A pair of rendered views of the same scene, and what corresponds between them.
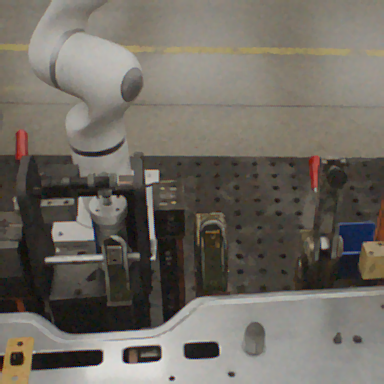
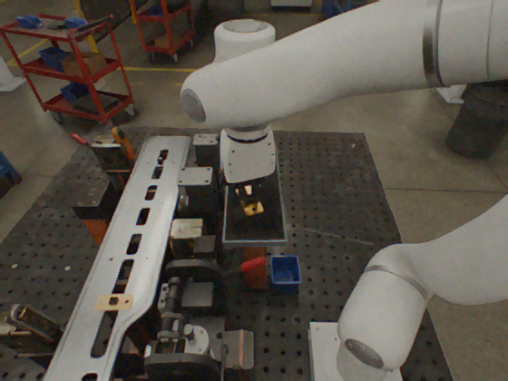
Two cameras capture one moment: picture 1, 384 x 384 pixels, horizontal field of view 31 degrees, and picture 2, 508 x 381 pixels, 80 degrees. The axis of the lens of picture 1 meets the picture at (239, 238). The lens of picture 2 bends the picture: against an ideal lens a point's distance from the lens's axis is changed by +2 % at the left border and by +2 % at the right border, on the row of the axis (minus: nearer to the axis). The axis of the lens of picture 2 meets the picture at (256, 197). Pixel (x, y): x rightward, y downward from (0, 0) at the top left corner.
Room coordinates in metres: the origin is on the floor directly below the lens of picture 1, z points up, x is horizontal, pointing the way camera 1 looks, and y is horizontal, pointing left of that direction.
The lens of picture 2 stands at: (0.96, 0.02, 1.68)
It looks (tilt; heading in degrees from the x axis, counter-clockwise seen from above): 45 degrees down; 96
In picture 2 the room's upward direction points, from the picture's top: straight up
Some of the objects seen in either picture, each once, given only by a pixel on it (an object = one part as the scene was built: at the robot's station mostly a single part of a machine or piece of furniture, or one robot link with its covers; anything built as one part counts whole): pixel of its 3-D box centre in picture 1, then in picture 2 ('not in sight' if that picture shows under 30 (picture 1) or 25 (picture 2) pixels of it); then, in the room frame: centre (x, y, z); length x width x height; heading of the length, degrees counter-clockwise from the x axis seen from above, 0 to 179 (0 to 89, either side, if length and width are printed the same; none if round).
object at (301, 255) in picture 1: (309, 311); not in sight; (0.81, -0.13, 0.88); 0.07 x 0.06 x 0.35; 8
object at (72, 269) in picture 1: (99, 280); (199, 353); (0.80, 0.24, 0.94); 0.18 x 0.13 x 0.49; 98
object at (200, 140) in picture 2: not in sight; (211, 176); (0.67, 0.92, 0.88); 0.11 x 0.10 x 0.36; 8
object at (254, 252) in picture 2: not in sight; (254, 240); (0.88, 0.58, 0.92); 0.10 x 0.08 x 0.45; 98
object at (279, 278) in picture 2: not in sight; (284, 275); (0.99, 0.58, 0.74); 0.11 x 0.10 x 0.09; 98
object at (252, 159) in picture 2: not in sight; (248, 151); (0.89, 0.47, 1.35); 0.10 x 0.07 x 0.11; 26
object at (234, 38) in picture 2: not in sight; (244, 74); (0.89, 0.47, 1.49); 0.09 x 0.08 x 0.13; 59
